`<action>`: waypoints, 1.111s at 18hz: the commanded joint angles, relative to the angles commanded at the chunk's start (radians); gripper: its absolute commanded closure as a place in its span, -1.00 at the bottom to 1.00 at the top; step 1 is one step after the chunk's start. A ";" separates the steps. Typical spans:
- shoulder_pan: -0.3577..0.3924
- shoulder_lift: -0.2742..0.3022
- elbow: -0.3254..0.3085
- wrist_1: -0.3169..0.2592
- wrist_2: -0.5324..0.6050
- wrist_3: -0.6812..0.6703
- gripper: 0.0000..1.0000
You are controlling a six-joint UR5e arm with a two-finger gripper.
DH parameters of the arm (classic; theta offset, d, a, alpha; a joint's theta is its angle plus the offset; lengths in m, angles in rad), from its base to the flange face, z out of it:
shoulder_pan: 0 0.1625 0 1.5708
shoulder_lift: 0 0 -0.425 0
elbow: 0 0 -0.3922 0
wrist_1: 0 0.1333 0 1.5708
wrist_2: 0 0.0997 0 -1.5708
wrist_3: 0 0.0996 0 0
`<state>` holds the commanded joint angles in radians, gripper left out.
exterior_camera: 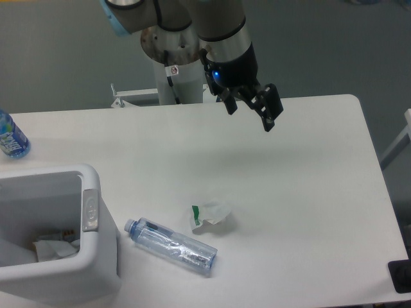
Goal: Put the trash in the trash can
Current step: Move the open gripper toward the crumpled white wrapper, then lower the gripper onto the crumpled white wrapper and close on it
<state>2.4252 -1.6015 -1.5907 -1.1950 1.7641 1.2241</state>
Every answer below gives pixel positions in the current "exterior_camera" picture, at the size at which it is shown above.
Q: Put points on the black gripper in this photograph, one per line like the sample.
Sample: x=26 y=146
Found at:
x=231 y=72

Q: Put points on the white green paper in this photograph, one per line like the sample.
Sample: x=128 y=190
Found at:
x=211 y=213

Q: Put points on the clear plastic bottle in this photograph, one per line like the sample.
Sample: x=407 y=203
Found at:
x=171 y=245

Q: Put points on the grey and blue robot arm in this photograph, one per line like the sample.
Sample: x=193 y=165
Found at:
x=213 y=21

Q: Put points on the white plastic trash can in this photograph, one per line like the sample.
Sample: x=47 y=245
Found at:
x=46 y=200

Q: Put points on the white tissue trash in bin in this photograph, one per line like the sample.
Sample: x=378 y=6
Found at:
x=59 y=245

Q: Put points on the black device at table edge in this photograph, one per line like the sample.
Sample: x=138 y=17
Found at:
x=400 y=275

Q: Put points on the blue labelled water bottle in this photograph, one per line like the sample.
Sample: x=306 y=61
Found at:
x=14 y=143

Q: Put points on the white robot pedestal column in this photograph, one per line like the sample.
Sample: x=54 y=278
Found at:
x=178 y=71

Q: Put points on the white metal base bracket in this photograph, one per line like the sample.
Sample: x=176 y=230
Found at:
x=134 y=98

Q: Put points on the white frame at right edge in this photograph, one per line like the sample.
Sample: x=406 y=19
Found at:
x=399 y=143

